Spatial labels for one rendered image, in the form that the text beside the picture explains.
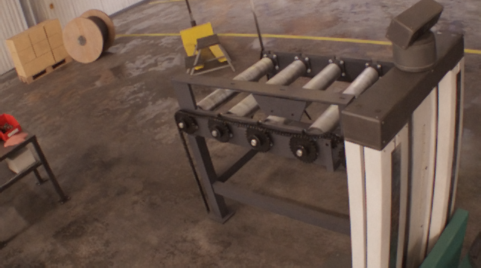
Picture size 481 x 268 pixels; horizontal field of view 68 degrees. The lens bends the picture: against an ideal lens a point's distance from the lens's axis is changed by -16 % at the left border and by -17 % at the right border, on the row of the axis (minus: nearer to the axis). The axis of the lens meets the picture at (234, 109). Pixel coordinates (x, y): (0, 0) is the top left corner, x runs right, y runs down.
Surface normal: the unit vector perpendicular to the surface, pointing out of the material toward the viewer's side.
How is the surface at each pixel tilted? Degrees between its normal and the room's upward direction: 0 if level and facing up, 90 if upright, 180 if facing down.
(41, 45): 90
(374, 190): 90
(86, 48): 90
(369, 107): 0
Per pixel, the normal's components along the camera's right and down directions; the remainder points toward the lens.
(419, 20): 0.11, -0.67
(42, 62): 0.69, 0.17
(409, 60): -0.51, 0.49
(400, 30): -0.72, 0.45
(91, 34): -0.19, 0.48
